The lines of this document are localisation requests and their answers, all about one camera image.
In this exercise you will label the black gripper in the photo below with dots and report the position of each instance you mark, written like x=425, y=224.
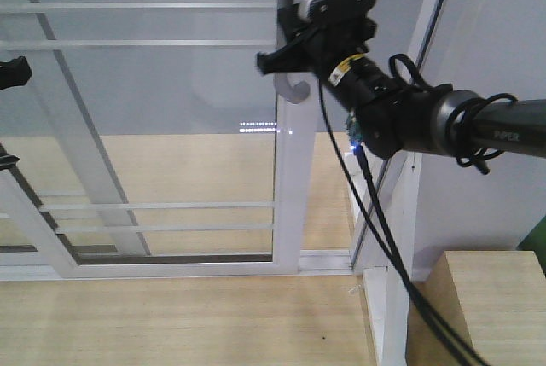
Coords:
x=335, y=53

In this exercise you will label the white sliding glass door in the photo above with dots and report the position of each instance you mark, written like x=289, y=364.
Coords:
x=152, y=67

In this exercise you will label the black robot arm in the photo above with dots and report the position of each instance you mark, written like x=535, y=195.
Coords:
x=471, y=129

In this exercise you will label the aluminium door floor track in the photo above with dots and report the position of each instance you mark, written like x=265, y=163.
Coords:
x=325, y=262

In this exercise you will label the white fixed glass door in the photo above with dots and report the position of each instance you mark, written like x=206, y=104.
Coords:
x=21, y=204

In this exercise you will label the green circuit board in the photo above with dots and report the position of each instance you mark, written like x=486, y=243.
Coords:
x=353, y=129

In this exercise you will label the light wooden floor platform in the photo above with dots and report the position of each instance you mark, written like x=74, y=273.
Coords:
x=249, y=320

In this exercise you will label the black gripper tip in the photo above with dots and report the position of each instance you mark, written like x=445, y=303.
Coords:
x=16, y=72

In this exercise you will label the green folded mat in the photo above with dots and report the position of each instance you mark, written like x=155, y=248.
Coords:
x=535, y=239

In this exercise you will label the light wooden box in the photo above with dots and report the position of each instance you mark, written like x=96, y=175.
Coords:
x=495, y=300

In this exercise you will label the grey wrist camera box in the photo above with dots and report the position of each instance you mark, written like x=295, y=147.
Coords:
x=337, y=1

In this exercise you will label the white door frame post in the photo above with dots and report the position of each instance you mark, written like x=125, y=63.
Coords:
x=399, y=121

